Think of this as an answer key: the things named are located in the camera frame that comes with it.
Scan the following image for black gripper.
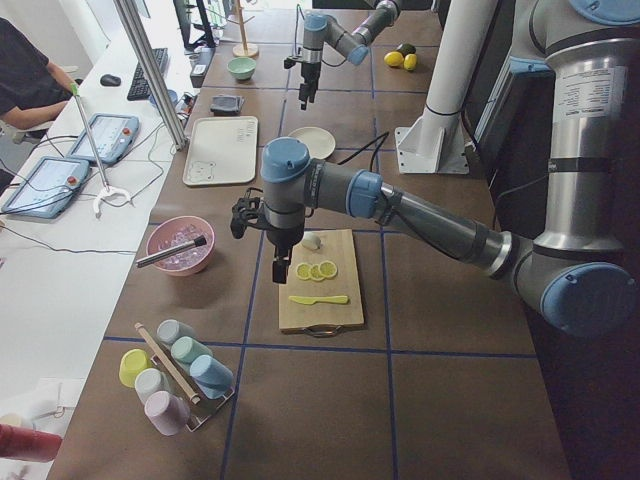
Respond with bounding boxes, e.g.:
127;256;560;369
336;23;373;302
298;62;320;110
267;226;304;284

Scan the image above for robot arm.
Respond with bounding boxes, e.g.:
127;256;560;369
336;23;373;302
286;1;403;110
257;1;639;337

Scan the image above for white bear tray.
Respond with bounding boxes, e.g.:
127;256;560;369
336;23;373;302
183;116;258;187

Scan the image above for lemon slice top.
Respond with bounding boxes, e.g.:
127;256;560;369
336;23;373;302
295;262;312;281

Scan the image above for lemon slice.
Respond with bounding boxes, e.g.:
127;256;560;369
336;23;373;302
295;262;312;281
309;264;325;281
318;260;338;279

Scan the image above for lemon slice middle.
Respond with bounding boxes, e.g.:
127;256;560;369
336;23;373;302
309;264;325;281

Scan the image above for cream round plate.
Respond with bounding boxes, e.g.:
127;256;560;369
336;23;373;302
288;126;336;159

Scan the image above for lemon slice bottom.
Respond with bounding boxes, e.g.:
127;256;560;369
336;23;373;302
318;260;338;279

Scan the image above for wooden cutting board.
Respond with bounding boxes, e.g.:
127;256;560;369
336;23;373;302
278;229;365;336

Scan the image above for yellow plastic knife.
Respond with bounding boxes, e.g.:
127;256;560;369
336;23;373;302
288;295;350;306

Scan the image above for green bowl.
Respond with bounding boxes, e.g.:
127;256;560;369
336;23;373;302
227;57;257;81

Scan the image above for wooden mug stand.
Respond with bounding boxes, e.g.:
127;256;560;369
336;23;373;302
228;0;259;58

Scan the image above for grey purple folded cloths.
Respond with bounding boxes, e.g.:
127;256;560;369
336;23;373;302
210;94;245;116

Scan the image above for yellow lemon upper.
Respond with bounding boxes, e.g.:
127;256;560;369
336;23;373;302
384;51;404;68

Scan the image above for yellow lemon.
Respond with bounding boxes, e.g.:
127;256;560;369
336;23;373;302
403;53;418;72
384;51;404;68

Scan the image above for pink bowl with ice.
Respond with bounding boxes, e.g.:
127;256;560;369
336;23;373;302
146;216;216;277

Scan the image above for yellow lemon lower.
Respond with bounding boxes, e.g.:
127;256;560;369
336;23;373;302
403;53;418;72

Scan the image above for green lime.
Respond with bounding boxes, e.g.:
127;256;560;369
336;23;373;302
396;43;416;57

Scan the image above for green cup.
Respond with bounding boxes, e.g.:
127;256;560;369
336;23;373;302
170;336;213;373

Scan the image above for grey cup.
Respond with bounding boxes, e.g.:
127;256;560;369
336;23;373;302
156;319;196;347

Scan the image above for blue cup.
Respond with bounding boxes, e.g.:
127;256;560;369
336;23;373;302
189;355;233;399

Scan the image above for black keyboard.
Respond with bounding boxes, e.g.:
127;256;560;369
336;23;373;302
126;47;170;102

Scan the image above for white cup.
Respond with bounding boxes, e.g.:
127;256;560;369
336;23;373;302
134;368;173;405

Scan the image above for yellow cup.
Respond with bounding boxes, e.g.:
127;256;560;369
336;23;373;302
118;349;152;388

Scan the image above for pink cup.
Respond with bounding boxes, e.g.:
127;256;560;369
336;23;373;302
144;391;190;436

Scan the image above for reacher grabber stick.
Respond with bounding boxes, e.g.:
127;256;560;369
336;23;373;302
70;81;132;218

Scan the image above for teach pendant far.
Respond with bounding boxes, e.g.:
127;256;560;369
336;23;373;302
66;113;140;165

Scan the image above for teach pendant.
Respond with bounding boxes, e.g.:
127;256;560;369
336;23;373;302
1;157;91;220
66;113;140;165

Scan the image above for black computer mouse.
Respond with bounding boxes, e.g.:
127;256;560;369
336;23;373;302
100;74;121;87

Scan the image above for teach pendant near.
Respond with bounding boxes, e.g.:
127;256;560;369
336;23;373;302
1;157;91;220

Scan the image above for seated person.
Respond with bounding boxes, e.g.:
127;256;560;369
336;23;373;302
1;18;74;130

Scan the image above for red bottle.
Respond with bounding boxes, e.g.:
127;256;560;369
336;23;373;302
1;424;63;462

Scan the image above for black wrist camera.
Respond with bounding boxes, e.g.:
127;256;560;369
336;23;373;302
230;187;269;239
283;56;303;69

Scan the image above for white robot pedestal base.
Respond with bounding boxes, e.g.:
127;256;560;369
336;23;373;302
395;0;498;175

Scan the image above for wire cup rack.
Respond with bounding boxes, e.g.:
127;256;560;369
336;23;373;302
151;354;235;432

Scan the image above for aluminium frame post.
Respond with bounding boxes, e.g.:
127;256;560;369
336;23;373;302
114;0;188;151

